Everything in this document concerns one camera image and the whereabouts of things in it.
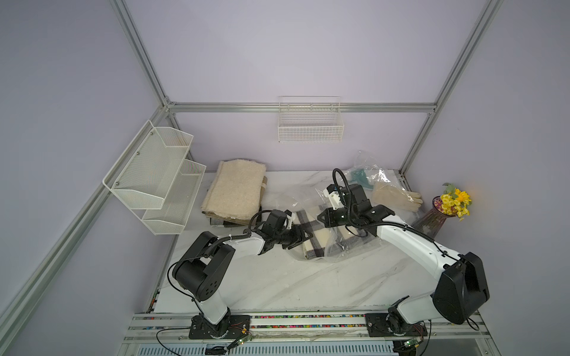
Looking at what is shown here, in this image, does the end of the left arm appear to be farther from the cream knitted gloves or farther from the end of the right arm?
the cream knitted gloves

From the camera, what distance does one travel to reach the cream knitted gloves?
109 cm

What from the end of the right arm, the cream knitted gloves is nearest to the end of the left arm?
the end of the right arm
